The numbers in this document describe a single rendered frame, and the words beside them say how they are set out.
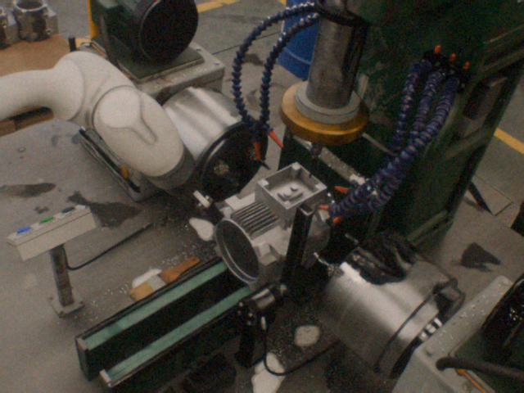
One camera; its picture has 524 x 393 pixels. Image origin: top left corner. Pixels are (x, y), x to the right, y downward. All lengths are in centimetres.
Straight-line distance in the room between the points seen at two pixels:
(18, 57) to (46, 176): 187
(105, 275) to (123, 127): 69
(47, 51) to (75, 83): 263
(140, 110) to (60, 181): 90
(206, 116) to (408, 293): 63
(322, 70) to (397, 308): 46
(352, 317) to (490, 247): 76
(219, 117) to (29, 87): 56
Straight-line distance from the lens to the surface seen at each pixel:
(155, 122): 93
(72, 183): 177
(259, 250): 122
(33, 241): 127
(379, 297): 113
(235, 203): 132
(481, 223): 188
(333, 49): 108
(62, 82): 102
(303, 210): 108
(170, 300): 133
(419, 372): 108
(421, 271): 116
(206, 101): 145
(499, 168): 355
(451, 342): 109
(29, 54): 364
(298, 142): 140
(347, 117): 115
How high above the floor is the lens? 200
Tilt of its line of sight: 44 degrees down
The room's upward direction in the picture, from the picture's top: 9 degrees clockwise
